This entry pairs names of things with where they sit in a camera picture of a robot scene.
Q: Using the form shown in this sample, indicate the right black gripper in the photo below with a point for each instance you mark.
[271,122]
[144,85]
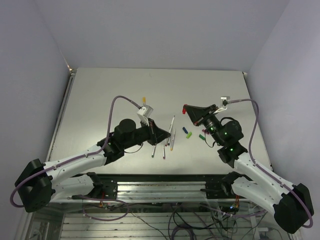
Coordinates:
[197,114]

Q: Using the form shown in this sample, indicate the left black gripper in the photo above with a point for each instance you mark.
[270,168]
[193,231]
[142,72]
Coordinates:
[156,135]

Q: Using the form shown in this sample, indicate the red marker pen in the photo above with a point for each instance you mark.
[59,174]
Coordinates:
[170,129]

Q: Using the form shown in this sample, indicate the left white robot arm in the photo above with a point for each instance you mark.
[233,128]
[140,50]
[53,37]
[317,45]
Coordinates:
[39,182]

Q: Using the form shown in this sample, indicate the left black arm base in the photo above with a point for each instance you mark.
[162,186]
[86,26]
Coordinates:
[100,188]

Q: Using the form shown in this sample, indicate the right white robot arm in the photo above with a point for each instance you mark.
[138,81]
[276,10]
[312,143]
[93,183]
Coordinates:
[290,204]

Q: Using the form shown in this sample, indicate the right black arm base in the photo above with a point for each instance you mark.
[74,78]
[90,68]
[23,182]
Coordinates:
[219,189]

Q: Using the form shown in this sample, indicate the pink marker pen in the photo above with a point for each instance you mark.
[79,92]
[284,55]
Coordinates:
[163,150]

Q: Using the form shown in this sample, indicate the green marker pen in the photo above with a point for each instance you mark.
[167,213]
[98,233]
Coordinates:
[153,151]

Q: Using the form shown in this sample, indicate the orange marker pen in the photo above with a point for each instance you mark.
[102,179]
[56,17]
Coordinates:
[173,140]

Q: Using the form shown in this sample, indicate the light green pen cap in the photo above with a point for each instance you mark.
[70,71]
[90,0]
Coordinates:
[189,135]

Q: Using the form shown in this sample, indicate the dark green pen cap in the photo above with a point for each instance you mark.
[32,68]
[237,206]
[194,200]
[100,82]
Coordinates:
[202,137]

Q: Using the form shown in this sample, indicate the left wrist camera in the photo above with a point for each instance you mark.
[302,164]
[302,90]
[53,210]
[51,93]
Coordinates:
[144,113]

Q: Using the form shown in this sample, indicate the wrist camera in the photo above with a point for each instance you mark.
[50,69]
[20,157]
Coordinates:
[224,101]
[144,113]

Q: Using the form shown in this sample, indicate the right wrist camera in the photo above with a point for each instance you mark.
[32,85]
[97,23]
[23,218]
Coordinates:
[224,101]

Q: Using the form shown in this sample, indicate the aluminium frame rail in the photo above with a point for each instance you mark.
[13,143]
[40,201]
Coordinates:
[157,191]

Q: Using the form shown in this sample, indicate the aluminium table edge rail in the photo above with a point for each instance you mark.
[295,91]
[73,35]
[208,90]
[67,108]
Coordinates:
[59,119]

